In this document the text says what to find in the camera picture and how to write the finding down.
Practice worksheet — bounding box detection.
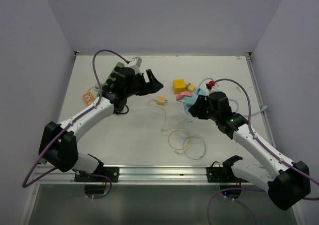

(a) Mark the small yellow charger plug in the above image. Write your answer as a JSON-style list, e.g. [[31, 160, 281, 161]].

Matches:
[[156, 96, 168, 106]]

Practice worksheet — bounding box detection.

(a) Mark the thin light blue cable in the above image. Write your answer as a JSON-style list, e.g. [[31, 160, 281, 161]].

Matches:
[[179, 112, 207, 161]]

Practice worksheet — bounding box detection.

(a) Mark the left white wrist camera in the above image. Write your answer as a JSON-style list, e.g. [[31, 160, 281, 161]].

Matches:
[[128, 57, 142, 74]]

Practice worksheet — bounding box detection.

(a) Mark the pale yellow plug adapter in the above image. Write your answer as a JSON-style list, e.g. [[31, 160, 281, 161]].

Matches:
[[185, 83, 196, 93]]

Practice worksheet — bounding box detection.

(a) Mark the blue plug adapter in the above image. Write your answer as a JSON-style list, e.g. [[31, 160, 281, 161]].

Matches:
[[197, 89, 206, 96]]

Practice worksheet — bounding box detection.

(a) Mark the yellowish thin cable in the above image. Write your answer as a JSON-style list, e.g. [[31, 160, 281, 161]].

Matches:
[[148, 98, 194, 156]]

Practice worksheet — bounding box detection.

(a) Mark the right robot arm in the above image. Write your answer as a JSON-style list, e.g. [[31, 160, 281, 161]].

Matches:
[[188, 92, 311, 211]]

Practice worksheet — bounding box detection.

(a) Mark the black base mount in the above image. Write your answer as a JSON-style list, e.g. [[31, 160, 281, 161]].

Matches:
[[206, 161, 241, 183], [74, 166, 120, 183]]

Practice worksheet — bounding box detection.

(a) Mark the yellow cube socket adapter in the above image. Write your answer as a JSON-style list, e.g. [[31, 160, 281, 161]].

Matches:
[[173, 79, 186, 95]]

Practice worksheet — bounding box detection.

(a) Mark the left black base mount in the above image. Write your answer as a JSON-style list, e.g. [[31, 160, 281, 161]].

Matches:
[[74, 166, 120, 183]]

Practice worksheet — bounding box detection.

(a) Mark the pink rounded plug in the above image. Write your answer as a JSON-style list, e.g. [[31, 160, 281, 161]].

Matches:
[[175, 91, 192, 102]]

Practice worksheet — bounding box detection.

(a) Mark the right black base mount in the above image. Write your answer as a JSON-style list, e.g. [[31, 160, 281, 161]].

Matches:
[[206, 161, 241, 183]]

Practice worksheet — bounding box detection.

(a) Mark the small blue charger plug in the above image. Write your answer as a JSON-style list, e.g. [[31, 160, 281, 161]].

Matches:
[[183, 96, 197, 107]]

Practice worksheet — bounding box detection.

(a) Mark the aluminium rail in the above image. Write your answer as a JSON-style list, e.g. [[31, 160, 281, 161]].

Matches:
[[38, 165, 246, 185]]

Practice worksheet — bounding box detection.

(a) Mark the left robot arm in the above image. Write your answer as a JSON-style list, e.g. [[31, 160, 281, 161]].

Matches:
[[39, 67, 163, 182]]

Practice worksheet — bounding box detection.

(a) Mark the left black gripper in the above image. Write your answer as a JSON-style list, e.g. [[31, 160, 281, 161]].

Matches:
[[125, 69, 163, 97]]

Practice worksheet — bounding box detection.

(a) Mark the green power strip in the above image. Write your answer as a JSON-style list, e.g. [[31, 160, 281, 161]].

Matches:
[[103, 62, 125, 88]]

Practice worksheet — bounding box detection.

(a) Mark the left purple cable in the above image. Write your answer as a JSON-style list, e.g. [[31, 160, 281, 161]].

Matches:
[[21, 49, 130, 200]]

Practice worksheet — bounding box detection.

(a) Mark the orange power strip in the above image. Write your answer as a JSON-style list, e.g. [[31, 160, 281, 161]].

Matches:
[[82, 92, 95, 106]]

